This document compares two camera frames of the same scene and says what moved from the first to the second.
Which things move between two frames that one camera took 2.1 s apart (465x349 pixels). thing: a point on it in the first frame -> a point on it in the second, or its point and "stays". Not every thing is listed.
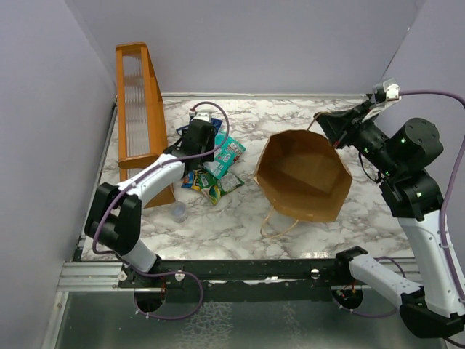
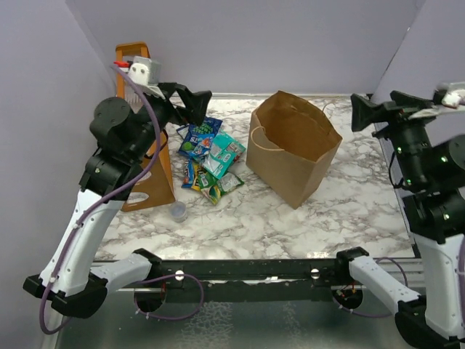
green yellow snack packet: x=213 y=187 stays
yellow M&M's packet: x=196 y=186 stays
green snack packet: x=225 y=158 stays
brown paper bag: x=303 y=174 -> x=291 y=144
